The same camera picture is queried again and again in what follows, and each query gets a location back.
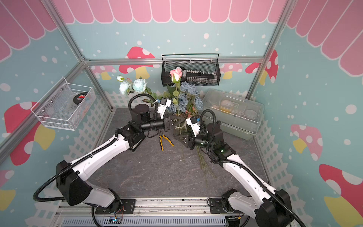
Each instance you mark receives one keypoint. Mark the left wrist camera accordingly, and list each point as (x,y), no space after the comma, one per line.
(162,106)

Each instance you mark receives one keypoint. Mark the black red tape measure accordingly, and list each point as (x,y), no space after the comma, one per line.
(78,98)

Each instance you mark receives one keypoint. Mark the black mesh wall basket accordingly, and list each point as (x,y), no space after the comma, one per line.
(197,69)

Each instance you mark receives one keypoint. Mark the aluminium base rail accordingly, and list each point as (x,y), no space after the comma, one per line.
(152,212)

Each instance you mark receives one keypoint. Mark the green clear-lid storage box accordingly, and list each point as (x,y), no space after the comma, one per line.
(238,116)

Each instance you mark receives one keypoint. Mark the white wire wall basket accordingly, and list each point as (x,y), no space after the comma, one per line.
(57,110)

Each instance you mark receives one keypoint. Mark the glass flower vase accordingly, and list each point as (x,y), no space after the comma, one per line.
(181,128)

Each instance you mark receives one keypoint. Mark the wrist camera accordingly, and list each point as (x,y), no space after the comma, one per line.
(193,122)
(162,106)

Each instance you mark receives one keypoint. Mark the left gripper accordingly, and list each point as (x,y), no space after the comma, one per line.
(168,122)

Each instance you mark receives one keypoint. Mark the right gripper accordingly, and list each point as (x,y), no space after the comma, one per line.
(190,140)

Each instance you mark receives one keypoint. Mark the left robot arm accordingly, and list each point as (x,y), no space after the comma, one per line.
(70,182)

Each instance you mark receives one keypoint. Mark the dusty blue flower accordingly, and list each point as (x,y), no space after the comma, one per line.
(189,97)

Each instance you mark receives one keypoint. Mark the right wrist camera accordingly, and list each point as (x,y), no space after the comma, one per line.
(193,122)

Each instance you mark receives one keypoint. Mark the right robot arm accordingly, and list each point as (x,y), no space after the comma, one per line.
(268,206)

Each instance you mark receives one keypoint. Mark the pink rose stem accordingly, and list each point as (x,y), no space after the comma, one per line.
(176,76)

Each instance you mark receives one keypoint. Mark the light blue flower stem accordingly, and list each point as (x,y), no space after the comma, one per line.
(128,86)

